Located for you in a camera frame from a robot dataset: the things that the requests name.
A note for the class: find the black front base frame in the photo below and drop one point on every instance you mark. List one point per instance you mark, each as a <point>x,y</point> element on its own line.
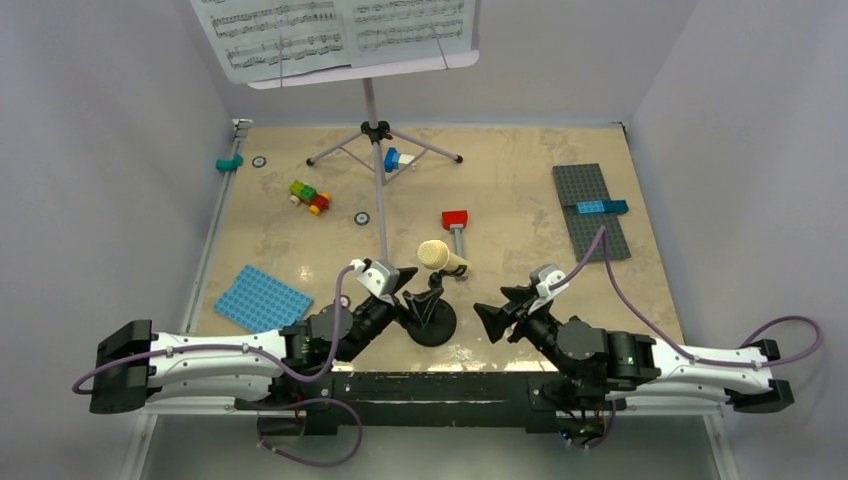
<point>537,402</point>

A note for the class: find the lilac music stand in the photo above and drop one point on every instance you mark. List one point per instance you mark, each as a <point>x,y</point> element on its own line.
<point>373,129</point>

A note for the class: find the dark grey brick baseplate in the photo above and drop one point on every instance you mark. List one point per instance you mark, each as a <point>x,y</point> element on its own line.
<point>585,182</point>

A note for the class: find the blue brick on baseplate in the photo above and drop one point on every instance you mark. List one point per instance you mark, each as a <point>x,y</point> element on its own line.
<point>618,207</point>

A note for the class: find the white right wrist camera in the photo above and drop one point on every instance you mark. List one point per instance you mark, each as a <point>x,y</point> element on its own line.
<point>547,281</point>

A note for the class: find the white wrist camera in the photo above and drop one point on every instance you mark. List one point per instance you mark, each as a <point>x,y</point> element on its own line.
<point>547,281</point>
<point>378,277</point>

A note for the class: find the teal clamp on rail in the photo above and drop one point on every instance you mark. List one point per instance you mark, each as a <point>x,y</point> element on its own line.
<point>229,165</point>

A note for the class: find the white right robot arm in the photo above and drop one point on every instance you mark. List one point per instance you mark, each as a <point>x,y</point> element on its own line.
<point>596,367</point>

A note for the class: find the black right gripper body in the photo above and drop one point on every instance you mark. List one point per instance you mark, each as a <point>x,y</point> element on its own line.
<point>537,327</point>

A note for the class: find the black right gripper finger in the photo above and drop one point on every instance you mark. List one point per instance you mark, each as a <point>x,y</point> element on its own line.
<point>498,320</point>
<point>519,298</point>

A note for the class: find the aluminium left side rail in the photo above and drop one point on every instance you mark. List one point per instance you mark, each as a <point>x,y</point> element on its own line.
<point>145,425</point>

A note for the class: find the poker chip centre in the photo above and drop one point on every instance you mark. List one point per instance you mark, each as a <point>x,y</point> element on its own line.
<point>361,218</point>

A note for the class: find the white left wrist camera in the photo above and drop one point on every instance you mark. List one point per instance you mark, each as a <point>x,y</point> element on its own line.
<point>378,277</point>

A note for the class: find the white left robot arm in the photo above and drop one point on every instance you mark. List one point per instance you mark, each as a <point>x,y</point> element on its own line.
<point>136,366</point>

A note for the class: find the beige toy microphone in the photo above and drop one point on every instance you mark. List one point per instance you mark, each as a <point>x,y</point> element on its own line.
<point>435,255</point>

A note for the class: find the red and grey brick hammer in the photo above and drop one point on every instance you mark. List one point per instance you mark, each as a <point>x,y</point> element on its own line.
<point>455,221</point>

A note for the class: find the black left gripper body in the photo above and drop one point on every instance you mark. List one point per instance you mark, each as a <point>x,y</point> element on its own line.
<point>371,320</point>

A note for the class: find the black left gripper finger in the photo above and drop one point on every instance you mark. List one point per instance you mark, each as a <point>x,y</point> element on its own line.
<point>420,309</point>
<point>398,278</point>

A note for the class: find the colourful brick toy car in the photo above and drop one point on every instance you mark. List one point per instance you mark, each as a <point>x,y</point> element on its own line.
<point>304,194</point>

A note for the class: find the sheet music pages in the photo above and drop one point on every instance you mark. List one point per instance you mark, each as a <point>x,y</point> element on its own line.
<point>260,40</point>

